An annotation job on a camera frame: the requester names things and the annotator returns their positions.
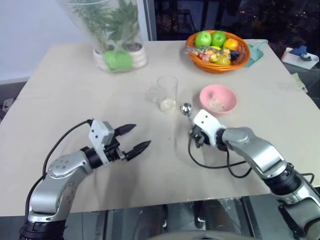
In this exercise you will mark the metal table frame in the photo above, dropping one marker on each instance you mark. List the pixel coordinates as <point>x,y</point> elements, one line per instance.
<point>200,212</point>

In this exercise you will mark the green plants in plastic wrap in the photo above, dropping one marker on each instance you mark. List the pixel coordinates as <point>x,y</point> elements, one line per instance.
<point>102,22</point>

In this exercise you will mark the teal plastic dustpan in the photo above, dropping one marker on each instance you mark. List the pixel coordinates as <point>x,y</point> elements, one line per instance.
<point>256,53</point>

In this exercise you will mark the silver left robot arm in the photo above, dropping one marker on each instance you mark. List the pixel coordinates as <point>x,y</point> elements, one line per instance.
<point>62,180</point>

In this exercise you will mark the clear glass mug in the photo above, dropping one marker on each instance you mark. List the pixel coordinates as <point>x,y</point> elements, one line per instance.
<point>168,92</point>

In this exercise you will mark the green apple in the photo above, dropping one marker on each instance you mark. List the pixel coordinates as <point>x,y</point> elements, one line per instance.
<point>219,38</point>
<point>203,39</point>

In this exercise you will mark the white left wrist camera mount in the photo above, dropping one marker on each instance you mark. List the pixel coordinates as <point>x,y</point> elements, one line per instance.
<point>98,135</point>

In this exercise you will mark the red and white small object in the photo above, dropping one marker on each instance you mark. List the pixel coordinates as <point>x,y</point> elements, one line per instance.
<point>7,103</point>

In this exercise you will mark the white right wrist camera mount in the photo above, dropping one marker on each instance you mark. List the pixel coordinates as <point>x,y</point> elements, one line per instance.
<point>207,122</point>

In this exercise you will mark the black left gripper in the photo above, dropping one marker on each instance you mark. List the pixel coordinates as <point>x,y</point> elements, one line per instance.
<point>113,151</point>

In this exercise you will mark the orange fruit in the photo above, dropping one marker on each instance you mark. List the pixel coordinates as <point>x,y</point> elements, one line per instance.
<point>231,44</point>

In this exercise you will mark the grey window frame post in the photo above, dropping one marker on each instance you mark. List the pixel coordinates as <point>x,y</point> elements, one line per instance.
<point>149,20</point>

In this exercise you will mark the oatmeal in glass mug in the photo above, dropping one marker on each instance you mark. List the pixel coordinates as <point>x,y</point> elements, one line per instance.
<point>168,105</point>

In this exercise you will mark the white ribbed plant pot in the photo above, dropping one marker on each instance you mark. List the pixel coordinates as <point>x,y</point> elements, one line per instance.
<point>138,57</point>

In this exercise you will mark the orange woven fruit basket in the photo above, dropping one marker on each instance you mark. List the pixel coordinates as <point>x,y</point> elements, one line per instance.
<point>217,67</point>

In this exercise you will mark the yellow-green pear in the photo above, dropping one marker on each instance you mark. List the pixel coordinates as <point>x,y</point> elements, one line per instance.
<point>223,60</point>

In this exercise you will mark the purple eggplant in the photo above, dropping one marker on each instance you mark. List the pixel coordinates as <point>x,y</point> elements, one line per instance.
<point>235,55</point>

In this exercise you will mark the clear bag of small fruits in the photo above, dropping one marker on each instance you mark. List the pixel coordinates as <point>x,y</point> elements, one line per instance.
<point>207,53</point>

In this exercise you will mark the paper sheet with print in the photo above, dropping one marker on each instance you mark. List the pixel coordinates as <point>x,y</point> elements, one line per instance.
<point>302,83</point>

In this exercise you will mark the bright green plastic object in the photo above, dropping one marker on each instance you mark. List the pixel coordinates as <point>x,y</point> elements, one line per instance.
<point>117,60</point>

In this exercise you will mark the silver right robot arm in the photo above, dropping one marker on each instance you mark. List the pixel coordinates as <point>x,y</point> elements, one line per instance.
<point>260,152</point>

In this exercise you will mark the white box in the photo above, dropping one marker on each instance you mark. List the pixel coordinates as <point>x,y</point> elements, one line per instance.
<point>300,61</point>

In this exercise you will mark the shiny metal spoon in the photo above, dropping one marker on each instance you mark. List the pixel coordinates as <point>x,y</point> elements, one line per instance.
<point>186,109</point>

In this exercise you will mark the oatmeal in pink bowl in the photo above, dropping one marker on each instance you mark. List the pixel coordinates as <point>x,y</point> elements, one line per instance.
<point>218,106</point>

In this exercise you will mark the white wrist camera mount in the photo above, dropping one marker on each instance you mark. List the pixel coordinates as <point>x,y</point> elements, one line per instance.
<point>207,122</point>
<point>98,135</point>

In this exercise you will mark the pink bowl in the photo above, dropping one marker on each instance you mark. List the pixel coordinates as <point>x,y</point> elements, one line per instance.
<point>220,96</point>

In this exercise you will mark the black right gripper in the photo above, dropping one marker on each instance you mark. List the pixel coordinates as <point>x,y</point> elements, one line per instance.
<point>203,138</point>

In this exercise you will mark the blue object on white box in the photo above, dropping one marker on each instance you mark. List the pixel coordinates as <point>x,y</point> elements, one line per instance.
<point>301,51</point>

